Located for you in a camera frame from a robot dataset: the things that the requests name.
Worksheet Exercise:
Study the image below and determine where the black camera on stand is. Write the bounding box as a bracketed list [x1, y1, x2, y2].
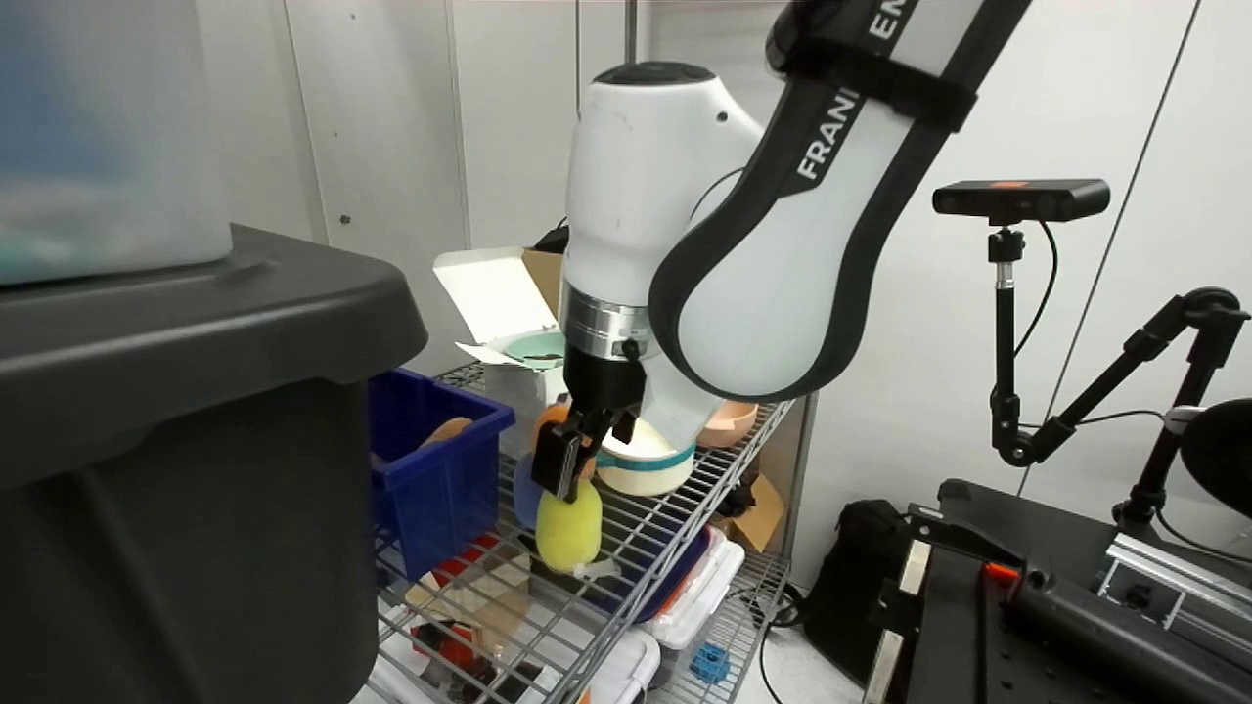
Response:
[932, 179, 1111, 224]

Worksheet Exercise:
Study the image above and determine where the pack of plush balls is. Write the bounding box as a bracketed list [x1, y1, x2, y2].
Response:
[537, 401, 602, 574]

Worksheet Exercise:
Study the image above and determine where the white cardboard box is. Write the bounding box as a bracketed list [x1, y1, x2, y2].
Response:
[433, 251, 562, 458]

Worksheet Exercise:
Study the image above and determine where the white bowl teal handle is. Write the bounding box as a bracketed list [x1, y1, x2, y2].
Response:
[593, 418, 698, 496]

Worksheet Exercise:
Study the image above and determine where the pink plastic bowl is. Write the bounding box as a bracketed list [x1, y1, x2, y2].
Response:
[698, 401, 758, 449]

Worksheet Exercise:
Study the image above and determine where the wire shelf rack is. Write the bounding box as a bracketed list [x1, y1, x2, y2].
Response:
[351, 367, 803, 704]

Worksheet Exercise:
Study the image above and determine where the clear plastic storage bin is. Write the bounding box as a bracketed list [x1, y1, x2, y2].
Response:
[0, 0, 231, 285]

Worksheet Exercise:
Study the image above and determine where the blue plastic crate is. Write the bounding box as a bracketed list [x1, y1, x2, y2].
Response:
[368, 367, 511, 578]

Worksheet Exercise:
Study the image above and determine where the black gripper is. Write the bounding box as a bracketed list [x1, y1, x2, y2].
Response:
[532, 345, 645, 501]

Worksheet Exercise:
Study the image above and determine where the red toy on lower shelf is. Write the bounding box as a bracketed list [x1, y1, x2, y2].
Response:
[412, 620, 486, 675]

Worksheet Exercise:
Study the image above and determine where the white container lower shelf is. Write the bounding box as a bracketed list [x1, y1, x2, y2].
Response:
[645, 527, 746, 647]

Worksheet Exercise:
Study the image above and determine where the black plastic storage tote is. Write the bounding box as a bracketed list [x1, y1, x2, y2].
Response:
[0, 228, 421, 704]

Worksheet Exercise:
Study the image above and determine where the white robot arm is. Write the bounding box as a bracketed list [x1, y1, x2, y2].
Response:
[532, 0, 1034, 496]

